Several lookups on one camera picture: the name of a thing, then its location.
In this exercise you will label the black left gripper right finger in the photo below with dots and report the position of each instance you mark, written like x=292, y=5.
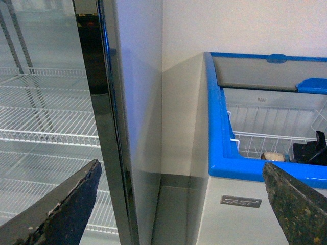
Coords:
x=299, y=209

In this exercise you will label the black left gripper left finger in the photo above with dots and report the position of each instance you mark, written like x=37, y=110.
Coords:
x=61, y=216

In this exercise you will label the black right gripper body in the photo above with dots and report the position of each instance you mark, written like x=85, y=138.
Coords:
x=313, y=153

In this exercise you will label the glass door display fridge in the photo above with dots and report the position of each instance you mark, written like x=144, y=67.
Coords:
x=119, y=45

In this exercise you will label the white chest freezer blue rim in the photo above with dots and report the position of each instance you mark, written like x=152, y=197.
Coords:
x=236, y=207

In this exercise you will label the sliding glass freezer lid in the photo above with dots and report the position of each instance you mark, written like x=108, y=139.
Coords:
x=275, y=72

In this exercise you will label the rear white wire basket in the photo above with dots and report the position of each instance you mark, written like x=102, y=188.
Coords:
x=279, y=121

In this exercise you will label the lower white wire shelf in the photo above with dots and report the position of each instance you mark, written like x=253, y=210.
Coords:
x=27, y=177

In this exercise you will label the white wire freezer basket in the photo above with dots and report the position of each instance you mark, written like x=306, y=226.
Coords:
x=252, y=145

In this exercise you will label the white wire fridge shelf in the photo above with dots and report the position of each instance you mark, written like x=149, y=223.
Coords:
x=43, y=105

